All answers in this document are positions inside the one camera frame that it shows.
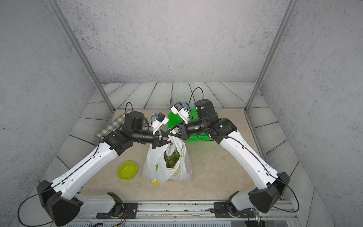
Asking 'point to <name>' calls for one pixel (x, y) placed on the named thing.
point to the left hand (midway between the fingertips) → (174, 141)
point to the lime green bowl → (126, 170)
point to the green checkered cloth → (114, 125)
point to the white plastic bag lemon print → (154, 167)
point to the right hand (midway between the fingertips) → (168, 134)
